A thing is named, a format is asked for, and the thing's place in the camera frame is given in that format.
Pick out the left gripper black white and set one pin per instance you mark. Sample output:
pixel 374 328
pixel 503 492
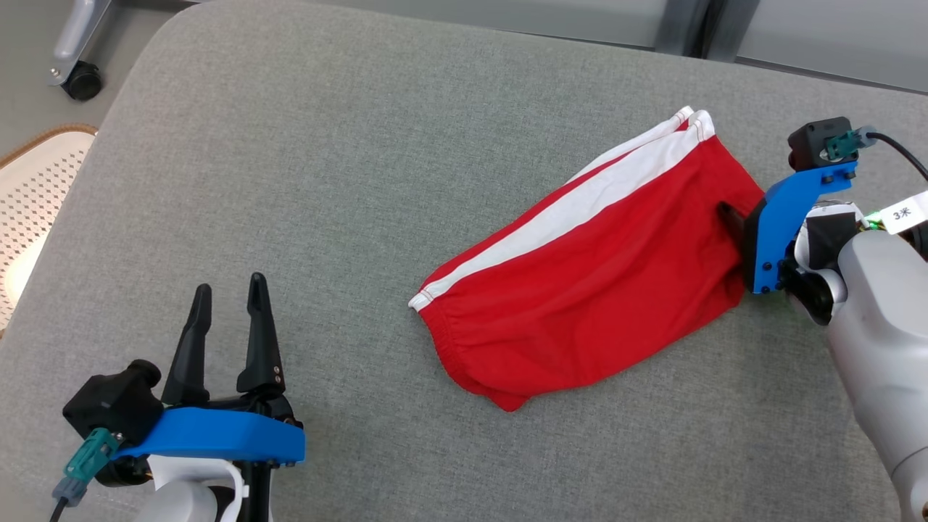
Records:
pixel 188 493

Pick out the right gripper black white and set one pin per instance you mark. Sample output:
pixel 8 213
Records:
pixel 819 239

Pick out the red shorts with white stripe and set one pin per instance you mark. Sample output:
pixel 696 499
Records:
pixel 594 290

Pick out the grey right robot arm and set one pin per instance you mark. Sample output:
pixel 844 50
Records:
pixel 877 326

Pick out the white perforated laundry basket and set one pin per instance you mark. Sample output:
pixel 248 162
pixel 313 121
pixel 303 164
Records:
pixel 36 196

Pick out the black caster wheel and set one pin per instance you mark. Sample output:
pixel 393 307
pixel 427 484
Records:
pixel 83 81

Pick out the grey metal stand leg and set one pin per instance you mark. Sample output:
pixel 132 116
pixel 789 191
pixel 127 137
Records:
pixel 80 29

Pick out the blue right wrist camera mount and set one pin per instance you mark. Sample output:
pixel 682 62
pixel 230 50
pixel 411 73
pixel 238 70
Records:
pixel 779 225

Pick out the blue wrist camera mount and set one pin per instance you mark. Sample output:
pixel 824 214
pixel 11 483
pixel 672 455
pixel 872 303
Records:
pixel 217 435
pixel 779 225

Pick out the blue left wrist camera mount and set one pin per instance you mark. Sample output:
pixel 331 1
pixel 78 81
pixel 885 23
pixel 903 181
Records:
pixel 217 435

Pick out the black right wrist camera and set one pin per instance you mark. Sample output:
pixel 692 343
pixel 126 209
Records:
pixel 808 145

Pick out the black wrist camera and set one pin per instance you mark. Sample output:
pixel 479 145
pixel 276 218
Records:
pixel 109 402
pixel 808 145

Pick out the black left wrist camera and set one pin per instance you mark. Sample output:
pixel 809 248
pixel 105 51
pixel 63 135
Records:
pixel 109 402

